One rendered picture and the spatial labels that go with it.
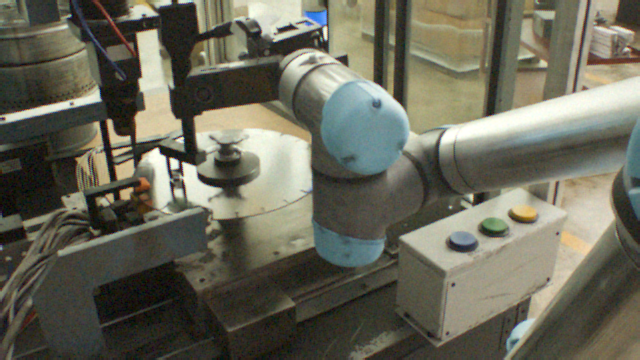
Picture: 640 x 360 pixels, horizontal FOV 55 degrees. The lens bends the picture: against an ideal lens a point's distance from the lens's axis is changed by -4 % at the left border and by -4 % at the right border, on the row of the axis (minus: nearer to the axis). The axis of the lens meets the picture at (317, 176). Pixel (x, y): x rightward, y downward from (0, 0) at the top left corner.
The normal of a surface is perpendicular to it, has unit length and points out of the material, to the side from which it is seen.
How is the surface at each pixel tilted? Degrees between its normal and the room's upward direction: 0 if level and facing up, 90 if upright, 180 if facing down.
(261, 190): 0
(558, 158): 105
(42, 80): 90
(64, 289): 90
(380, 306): 0
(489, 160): 86
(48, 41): 90
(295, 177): 0
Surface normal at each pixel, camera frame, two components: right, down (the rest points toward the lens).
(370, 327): -0.02, -0.88
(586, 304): -0.94, 0.04
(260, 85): -0.05, 0.54
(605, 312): -0.84, 0.22
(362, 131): 0.40, 0.43
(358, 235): 0.19, 0.46
